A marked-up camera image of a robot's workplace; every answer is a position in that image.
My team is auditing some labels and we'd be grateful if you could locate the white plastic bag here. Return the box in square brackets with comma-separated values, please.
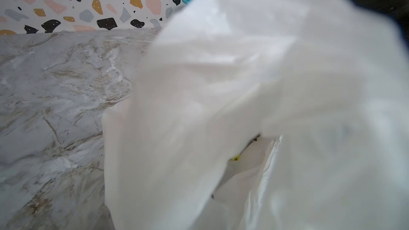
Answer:
[102, 0, 409, 230]

